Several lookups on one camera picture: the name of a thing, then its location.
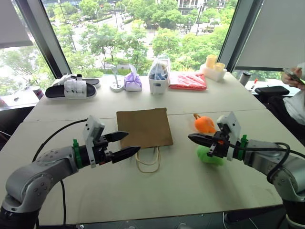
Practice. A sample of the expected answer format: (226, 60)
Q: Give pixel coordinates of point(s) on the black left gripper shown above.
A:
(101, 152)

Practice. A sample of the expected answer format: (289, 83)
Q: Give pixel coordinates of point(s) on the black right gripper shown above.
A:
(220, 146)

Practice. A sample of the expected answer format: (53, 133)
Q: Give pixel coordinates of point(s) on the smartphone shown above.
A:
(294, 75)

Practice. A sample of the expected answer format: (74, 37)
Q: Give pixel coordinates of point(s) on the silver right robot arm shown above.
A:
(264, 153)

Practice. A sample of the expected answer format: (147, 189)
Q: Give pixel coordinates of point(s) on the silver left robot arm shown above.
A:
(35, 181)

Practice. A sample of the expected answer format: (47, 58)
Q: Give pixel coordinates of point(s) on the brown paper bag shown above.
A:
(144, 127)

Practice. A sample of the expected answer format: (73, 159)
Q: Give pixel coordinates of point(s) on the purple and white cloth pouch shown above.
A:
(132, 82)

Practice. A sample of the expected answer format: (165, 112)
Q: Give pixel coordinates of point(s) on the white container with blue items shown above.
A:
(158, 82)

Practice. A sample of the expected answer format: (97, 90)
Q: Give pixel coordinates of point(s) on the person's left hand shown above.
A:
(289, 82)

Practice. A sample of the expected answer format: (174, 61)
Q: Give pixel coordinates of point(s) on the person's right hand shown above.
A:
(301, 68)

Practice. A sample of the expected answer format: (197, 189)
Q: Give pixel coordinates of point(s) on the orange toy pumpkin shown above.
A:
(203, 125)

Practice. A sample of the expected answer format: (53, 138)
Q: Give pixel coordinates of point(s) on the green toy vegetable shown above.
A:
(210, 158)

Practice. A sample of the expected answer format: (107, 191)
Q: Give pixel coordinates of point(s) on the green right wrist clamp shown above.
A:
(243, 145)

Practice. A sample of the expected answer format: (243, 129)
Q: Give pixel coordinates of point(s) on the green wrist clamp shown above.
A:
(243, 145)
(76, 152)

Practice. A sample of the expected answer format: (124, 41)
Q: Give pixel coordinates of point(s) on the green left wrist clamp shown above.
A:
(76, 152)

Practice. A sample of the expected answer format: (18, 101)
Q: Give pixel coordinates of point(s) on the red folded cloth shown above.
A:
(187, 81)

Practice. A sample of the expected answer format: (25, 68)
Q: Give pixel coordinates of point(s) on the white desk stand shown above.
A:
(116, 83)

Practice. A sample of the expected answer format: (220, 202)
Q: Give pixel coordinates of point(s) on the white cup holder block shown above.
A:
(213, 74)

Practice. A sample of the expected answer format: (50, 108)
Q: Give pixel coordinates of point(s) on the short pale yellow cup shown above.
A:
(219, 67)

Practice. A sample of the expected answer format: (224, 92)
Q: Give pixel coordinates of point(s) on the grey tumbler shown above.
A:
(244, 78)

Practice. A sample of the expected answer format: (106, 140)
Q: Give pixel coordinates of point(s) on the tall pale yellow cup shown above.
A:
(210, 61)

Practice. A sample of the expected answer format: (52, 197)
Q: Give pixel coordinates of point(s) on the black chair armrest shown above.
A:
(271, 90)

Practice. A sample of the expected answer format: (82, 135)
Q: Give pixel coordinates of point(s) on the red drink can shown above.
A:
(38, 93)

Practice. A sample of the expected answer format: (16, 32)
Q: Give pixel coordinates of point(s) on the person's white garment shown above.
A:
(296, 107)

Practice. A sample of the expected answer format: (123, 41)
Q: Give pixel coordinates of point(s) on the grey roller blind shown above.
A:
(274, 33)
(13, 21)

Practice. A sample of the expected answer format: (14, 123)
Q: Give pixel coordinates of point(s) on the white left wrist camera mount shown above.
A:
(91, 130)

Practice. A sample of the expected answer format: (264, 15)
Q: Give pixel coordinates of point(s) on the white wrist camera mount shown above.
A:
(91, 130)
(232, 124)

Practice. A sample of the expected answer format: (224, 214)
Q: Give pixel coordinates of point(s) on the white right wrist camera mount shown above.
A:
(232, 124)

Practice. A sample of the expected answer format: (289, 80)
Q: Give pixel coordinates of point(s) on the dark window frame post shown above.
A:
(234, 35)
(45, 38)

